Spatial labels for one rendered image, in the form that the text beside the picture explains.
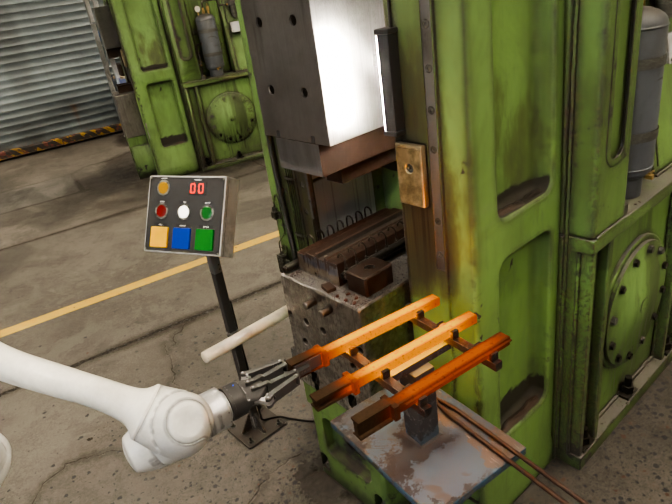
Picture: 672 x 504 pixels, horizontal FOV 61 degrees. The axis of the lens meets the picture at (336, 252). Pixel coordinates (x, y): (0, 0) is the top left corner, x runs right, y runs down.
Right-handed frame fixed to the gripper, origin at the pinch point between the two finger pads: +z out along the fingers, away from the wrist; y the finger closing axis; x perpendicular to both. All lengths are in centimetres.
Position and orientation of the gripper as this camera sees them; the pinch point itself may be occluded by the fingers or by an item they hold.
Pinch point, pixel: (305, 363)
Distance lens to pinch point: 133.2
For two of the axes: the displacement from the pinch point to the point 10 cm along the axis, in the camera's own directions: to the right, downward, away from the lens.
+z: 8.1, -3.4, 4.8
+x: -1.2, -8.9, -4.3
